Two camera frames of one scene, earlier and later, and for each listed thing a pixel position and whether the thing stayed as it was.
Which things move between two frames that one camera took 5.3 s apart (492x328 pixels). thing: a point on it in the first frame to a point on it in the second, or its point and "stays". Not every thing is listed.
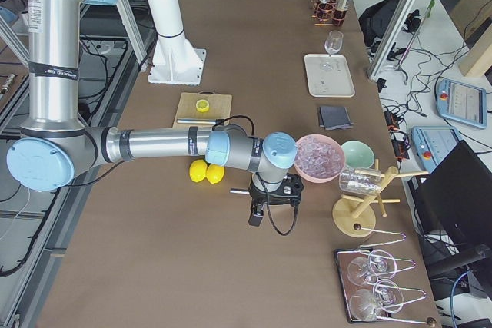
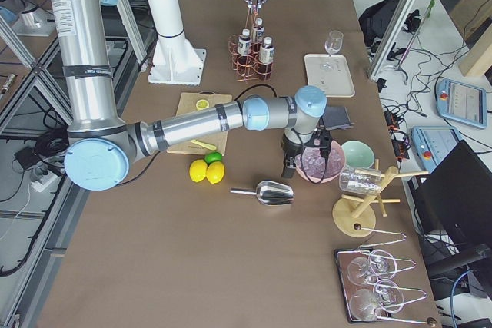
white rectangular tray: [328, 76] stays
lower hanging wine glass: [387, 296] stays
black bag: [375, 22] stays
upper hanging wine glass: [380, 263] stays
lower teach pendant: [432, 144] stays
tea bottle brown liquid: [339, 14] to [266, 54]
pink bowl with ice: [320, 158] stays
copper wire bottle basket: [326, 9] to [248, 66]
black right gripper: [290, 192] to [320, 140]
